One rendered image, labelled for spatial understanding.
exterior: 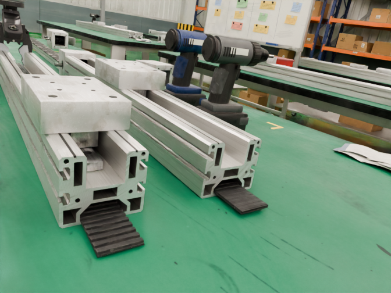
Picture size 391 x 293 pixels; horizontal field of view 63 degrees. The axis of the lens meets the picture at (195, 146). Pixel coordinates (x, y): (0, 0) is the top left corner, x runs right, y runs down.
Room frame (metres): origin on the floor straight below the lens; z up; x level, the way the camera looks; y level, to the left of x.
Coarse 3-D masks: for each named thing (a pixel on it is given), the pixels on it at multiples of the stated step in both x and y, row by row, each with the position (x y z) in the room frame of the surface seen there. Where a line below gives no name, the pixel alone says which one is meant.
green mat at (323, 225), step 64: (0, 128) 0.55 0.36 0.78; (256, 128) 0.83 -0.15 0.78; (0, 192) 0.34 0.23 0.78; (192, 192) 0.42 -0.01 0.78; (256, 192) 0.45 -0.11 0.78; (320, 192) 0.49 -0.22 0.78; (384, 192) 0.53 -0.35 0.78; (0, 256) 0.24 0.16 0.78; (64, 256) 0.25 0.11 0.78; (128, 256) 0.26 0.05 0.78; (192, 256) 0.28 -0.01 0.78; (256, 256) 0.29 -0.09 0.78; (320, 256) 0.31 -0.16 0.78; (384, 256) 0.33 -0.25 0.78
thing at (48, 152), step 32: (0, 64) 0.84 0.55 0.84; (32, 64) 0.85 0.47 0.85; (32, 128) 0.42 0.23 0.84; (32, 160) 0.43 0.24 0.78; (64, 160) 0.30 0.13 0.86; (96, 160) 0.35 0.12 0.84; (128, 160) 0.33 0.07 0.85; (64, 192) 0.29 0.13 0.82; (96, 192) 0.33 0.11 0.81; (128, 192) 0.34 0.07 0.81; (64, 224) 0.29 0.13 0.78
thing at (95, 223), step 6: (102, 216) 0.31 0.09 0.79; (108, 216) 0.31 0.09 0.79; (114, 216) 0.31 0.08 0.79; (120, 216) 0.32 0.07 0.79; (84, 222) 0.29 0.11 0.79; (90, 222) 0.30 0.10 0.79; (96, 222) 0.30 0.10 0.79; (102, 222) 0.30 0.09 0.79; (108, 222) 0.30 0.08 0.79; (114, 222) 0.30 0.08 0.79; (120, 222) 0.31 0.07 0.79; (84, 228) 0.29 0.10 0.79; (90, 228) 0.29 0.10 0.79; (96, 228) 0.29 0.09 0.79
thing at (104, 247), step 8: (136, 232) 0.29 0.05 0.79; (104, 240) 0.27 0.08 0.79; (112, 240) 0.27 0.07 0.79; (120, 240) 0.28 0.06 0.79; (128, 240) 0.28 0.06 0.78; (136, 240) 0.28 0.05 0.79; (96, 248) 0.26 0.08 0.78; (104, 248) 0.26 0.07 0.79; (112, 248) 0.26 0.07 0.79; (120, 248) 0.27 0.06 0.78; (128, 248) 0.27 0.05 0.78
